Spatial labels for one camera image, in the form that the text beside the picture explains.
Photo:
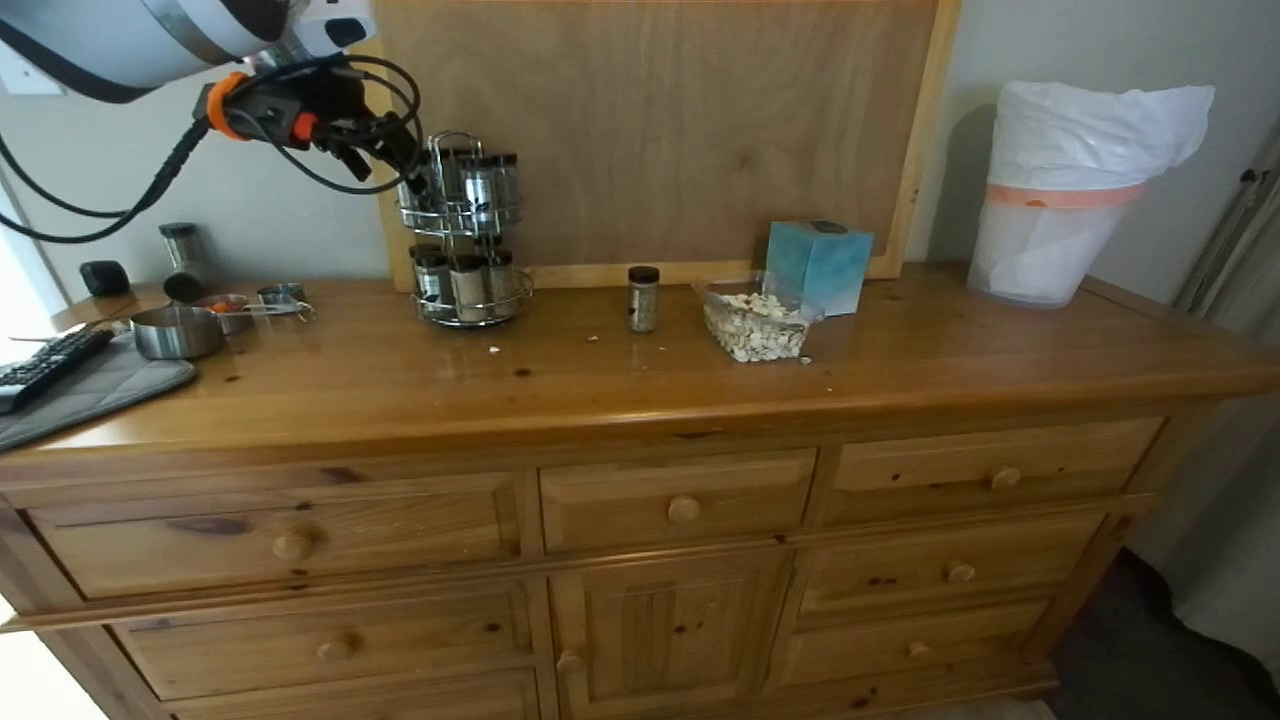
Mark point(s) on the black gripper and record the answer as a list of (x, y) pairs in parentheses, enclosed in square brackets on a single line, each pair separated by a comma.
[(353, 111)]

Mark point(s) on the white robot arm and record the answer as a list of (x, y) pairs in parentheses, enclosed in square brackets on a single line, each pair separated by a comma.
[(126, 49)]

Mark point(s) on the circular metal spice rack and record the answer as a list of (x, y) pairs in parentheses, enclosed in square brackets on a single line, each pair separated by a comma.
[(460, 212)]

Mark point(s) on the lone spice bottle black cap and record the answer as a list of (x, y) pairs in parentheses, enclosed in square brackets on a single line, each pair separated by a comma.
[(641, 296)]

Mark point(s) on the large metal measuring cup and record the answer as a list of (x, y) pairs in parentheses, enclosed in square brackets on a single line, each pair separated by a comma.
[(176, 335)]

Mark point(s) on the dark shaker at left edge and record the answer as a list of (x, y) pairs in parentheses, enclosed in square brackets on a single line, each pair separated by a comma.
[(104, 276)]

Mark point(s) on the wooden backboard panel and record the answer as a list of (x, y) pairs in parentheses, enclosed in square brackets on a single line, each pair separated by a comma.
[(680, 131)]

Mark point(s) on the grey quilted pot holder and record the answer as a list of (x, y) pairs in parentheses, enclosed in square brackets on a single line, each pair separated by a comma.
[(108, 380)]

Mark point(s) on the black tv remote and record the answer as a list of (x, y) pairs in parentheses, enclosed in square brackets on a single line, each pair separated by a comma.
[(55, 361)]

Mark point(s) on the clear tray of white pieces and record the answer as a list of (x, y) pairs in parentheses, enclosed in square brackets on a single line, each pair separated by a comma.
[(755, 327)]

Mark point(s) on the teal tissue box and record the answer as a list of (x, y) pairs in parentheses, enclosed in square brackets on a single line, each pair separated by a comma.
[(816, 266)]

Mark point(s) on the pine wooden dresser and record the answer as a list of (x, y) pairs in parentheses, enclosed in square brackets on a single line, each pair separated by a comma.
[(362, 519)]

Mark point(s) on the white trash bin with bag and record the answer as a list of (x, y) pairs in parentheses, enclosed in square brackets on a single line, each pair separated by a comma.
[(1064, 169)]

